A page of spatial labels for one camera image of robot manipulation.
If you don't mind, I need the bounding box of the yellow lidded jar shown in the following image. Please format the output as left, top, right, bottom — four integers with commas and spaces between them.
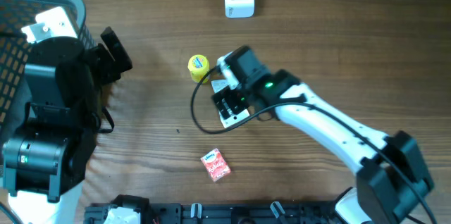
187, 54, 210, 83

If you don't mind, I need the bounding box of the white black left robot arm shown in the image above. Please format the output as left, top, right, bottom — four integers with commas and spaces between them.
1, 27, 132, 223

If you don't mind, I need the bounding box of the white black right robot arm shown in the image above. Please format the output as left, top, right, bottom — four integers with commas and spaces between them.
216, 46, 436, 223

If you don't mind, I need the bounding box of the red tissue pack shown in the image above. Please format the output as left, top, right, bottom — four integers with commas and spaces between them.
200, 148, 231, 182

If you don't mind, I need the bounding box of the grey plastic shopping basket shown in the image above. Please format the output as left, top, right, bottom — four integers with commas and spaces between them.
1, 0, 95, 142

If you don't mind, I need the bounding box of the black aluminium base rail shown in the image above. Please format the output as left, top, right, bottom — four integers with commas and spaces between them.
84, 194, 342, 224

